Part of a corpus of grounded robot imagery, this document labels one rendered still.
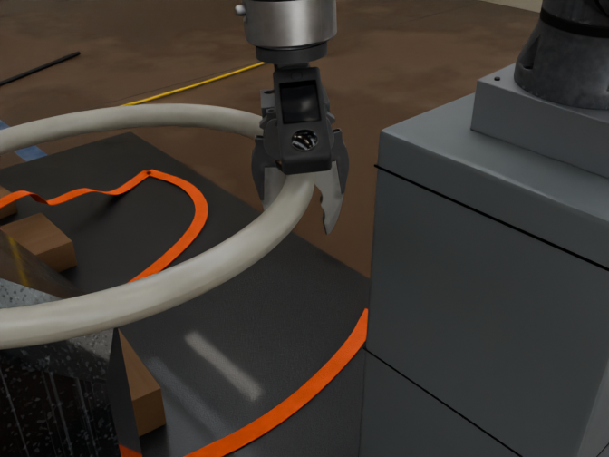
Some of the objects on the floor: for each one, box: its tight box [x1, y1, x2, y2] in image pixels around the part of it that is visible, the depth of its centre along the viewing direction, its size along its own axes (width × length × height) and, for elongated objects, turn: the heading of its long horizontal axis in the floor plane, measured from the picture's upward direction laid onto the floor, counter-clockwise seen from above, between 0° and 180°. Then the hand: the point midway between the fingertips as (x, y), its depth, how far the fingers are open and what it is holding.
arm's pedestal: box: [359, 92, 609, 457], centre depth 119 cm, size 50×50×85 cm
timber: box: [118, 328, 166, 437], centre depth 162 cm, size 30×12×12 cm, turn 35°
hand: (304, 228), depth 73 cm, fingers closed on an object, 4 cm apart
